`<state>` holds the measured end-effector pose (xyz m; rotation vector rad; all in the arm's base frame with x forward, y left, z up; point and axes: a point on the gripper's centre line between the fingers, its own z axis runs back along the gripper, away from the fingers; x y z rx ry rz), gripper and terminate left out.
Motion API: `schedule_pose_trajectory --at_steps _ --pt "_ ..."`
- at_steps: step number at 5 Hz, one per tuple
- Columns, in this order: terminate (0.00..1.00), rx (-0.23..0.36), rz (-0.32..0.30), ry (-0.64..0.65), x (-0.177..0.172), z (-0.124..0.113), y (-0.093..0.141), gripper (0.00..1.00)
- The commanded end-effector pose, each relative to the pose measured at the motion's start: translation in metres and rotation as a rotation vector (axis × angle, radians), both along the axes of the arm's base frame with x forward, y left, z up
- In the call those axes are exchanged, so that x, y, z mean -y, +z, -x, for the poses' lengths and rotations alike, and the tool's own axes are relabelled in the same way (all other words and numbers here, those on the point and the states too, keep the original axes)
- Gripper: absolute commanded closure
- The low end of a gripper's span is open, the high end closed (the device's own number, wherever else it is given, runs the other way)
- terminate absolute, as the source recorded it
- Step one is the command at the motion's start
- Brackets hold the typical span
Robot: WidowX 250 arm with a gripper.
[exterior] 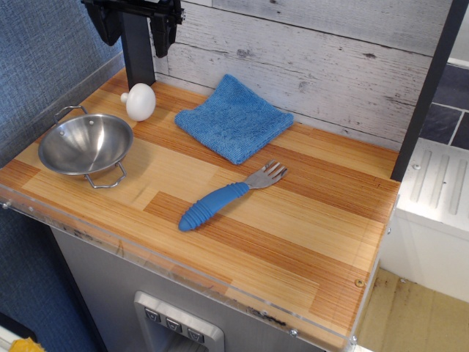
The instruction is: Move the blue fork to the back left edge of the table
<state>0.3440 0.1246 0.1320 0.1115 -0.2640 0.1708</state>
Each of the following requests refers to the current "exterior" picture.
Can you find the silver dispenser button panel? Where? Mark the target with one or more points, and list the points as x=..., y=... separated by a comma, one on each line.
x=168, y=328

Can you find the white toy sink drainboard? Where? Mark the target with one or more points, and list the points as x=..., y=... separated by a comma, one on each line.
x=427, y=239

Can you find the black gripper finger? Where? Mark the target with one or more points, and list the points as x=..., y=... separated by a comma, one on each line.
x=164, y=29
x=106, y=22

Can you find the blue handled metal fork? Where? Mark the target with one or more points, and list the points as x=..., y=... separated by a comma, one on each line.
x=205, y=208

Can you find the white mushroom toy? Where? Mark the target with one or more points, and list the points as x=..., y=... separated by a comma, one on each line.
x=140, y=102

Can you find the steel bowl with handles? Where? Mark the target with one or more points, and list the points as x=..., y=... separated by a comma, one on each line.
x=84, y=144

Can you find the yellow object at corner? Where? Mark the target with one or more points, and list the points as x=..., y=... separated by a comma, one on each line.
x=25, y=345

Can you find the blue folded cloth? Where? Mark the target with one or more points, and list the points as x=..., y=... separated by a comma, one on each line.
x=234, y=122

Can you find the dark left frame post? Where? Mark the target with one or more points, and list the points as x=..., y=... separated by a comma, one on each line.
x=137, y=49

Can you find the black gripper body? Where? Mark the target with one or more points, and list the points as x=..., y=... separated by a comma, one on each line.
x=172, y=9

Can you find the dark frame post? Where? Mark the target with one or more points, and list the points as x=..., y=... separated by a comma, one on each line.
x=137, y=49
x=443, y=50

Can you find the dark right frame post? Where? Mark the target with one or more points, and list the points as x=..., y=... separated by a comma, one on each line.
x=443, y=50

